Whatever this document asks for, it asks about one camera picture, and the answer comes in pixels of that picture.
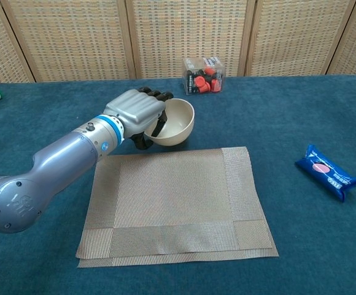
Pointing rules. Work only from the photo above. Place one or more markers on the white bowl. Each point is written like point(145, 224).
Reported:
point(181, 123)

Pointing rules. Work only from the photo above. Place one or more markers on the clear box of red caps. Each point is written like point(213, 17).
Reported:
point(202, 80)

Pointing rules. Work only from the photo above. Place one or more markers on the blue cookie packet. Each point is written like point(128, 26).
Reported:
point(325, 172)

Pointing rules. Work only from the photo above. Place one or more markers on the blue table cloth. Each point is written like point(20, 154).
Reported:
point(304, 246)

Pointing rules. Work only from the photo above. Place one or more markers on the brown woven placemat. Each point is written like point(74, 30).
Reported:
point(178, 196)

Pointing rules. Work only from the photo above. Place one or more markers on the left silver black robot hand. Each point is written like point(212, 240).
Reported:
point(138, 110)

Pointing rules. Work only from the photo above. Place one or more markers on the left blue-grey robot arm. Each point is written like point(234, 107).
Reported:
point(58, 159)

